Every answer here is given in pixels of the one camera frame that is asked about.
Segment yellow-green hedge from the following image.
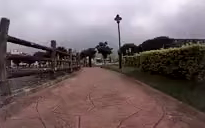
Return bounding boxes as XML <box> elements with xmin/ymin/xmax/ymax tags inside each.
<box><xmin>122</xmin><ymin>43</ymin><xmax>205</xmax><ymax>81</ymax></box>

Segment grey water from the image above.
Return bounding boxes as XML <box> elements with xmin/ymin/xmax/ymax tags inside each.
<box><xmin>0</xmin><ymin>74</ymin><xmax>41</xmax><ymax>101</ymax></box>

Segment street lamp post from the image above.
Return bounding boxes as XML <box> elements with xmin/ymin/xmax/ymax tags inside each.
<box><xmin>113</xmin><ymin>13</ymin><xmax>123</xmax><ymax>70</ymax></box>

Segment dark trees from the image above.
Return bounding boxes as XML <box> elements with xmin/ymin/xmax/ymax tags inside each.
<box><xmin>119</xmin><ymin>35</ymin><xmax>178</xmax><ymax>56</ymax></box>

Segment red stamped concrete path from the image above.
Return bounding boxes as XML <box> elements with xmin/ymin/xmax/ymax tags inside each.
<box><xmin>0</xmin><ymin>65</ymin><xmax>205</xmax><ymax>128</ymax></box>

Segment dark round-crowned tree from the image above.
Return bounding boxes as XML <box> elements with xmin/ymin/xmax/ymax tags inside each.
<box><xmin>79</xmin><ymin>47</ymin><xmax>98</xmax><ymax>68</ymax></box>
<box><xmin>95</xmin><ymin>41</ymin><xmax>114</xmax><ymax>65</ymax></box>

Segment grass strip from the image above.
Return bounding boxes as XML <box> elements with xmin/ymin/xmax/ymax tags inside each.
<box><xmin>103</xmin><ymin>64</ymin><xmax>205</xmax><ymax>118</ymax></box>

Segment long low building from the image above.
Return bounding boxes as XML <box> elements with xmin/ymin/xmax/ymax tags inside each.
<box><xmin>171</xmin><ymin>38</ymin><xmax>205</xmax><ymax>48</ymax></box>

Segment weathered wooden post fence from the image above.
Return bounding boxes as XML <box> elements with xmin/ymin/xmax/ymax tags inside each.
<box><xmin>0</xmin><ymin>17</ymin><xmax>91</xmax><ymax>98</ymax></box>

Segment grey stone kerb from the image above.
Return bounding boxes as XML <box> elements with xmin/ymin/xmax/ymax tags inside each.
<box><xmin>0</xmin><ymin>68</ymin><xmax>83</xmax><ymax>116</ymax></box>

